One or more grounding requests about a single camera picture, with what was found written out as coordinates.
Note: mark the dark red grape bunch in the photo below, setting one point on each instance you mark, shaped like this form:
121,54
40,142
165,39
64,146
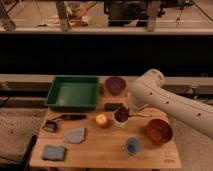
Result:
121,114

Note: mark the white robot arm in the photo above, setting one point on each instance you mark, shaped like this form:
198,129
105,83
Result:
147,90

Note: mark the white paper cup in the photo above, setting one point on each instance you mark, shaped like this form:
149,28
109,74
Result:
119,124

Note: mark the blue cup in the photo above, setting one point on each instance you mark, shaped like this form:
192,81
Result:
132,146

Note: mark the purple bowl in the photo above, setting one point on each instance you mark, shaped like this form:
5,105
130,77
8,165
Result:
115,85

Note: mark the dark green block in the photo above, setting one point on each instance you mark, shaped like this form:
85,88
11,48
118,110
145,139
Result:
112,106

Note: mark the yellow apple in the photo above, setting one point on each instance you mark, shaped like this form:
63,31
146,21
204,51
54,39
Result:
102,120

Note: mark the metal spoon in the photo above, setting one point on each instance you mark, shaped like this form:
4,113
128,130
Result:
140,115

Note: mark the green plastic tray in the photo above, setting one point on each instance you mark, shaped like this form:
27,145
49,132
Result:
73,93

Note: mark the wooden board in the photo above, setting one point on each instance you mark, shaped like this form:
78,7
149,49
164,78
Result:
105,147

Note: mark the grey cloth piece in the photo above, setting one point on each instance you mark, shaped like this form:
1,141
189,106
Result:
75,135

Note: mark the brown wooden bowl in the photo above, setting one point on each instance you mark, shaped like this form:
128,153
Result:
159,131

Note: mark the blue sponge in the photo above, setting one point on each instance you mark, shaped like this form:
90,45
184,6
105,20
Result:
54,153

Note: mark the black handled knife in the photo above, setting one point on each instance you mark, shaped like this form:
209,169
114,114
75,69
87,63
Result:
71,117

